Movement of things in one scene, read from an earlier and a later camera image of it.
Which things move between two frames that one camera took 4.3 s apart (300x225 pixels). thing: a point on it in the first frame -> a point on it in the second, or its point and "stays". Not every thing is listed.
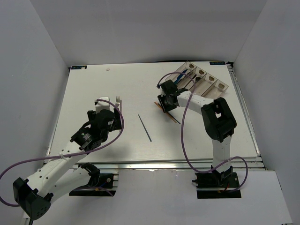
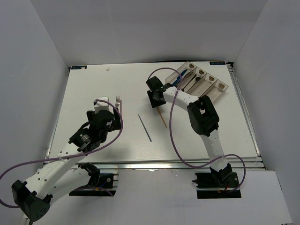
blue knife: (179, 77) stays
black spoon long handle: (193, 78) stays
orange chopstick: (167, 113) -> (161, 117)
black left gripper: (116, 123) stays
